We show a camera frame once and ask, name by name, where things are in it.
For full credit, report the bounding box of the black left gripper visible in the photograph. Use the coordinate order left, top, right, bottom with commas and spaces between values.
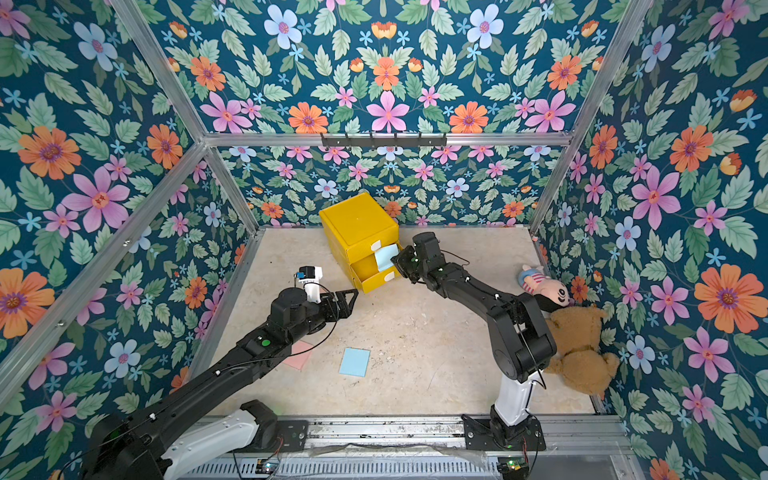
284, 288, 358, 347

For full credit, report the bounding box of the blue sticky note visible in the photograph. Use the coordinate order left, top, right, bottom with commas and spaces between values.
339, 348, 370, 378
374, 244, 399, 272

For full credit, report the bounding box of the yellow drawer cabinet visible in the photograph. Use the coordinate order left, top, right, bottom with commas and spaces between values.
319, 193, 400, 293

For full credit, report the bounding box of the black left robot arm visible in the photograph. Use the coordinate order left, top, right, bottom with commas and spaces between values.
80, 287, 359, 479

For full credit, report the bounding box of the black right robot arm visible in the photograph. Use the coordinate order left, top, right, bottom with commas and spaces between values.
391, 232, 557, 433

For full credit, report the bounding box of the pink sticky note lower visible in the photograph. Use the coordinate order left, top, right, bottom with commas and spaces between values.
282, 341, 314, 371

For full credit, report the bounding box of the pink plush doll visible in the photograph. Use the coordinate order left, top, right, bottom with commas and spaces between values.
518, 265, 575, 313

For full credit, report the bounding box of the brown teddy bear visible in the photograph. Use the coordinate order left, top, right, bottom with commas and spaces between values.
545, 306, 620, 396

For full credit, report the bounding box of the metal hook rail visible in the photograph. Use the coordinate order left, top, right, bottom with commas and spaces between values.
320, 133, 448, 149

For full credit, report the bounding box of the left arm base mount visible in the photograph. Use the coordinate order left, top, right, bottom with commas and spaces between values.
240, 400, 309, 453

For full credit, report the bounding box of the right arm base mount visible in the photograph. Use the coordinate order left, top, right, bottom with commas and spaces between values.
460, 408, 546, 451

